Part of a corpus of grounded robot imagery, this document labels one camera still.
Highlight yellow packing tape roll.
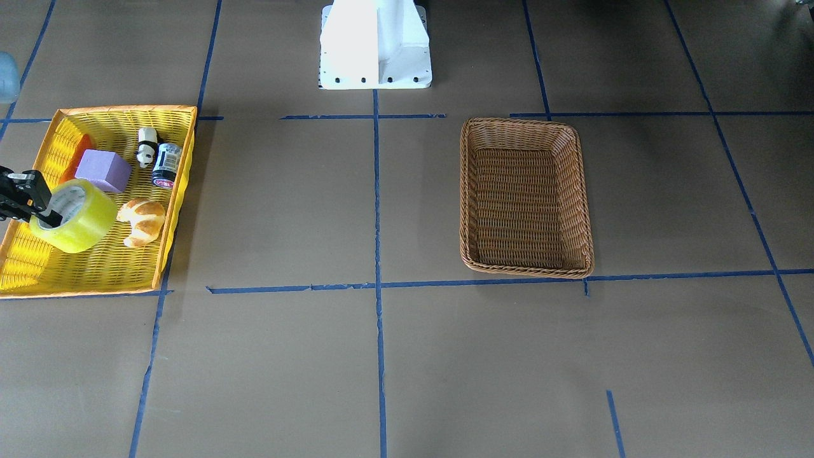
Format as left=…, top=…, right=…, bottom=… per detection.
left=29, top=179, right=118, bottom=253

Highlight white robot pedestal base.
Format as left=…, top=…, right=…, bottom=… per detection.
left=318, top=1, right=433, bottom=90

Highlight yellow plastic woven basket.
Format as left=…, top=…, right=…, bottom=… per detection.
left=1, top=105, right=198, bottom=298

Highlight toy carrot with green leaves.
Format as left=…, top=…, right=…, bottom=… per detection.
left=59, top=134, right=94, bottom=184

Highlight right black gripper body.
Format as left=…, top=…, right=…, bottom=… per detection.
left=1, top=166, right=26, bottom=221

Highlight small black labelled can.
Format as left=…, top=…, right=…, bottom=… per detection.
left=151, top=142, right=183, bottom=189

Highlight brown wicker basket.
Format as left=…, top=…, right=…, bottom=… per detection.
left=459, top=117, right=595, bottom=279

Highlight purple foam cube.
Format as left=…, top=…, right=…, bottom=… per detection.
left=74, top=149, right=133, bottom=193

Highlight toy croissant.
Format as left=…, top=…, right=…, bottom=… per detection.
left=116, top=198, right=166, bottom=247

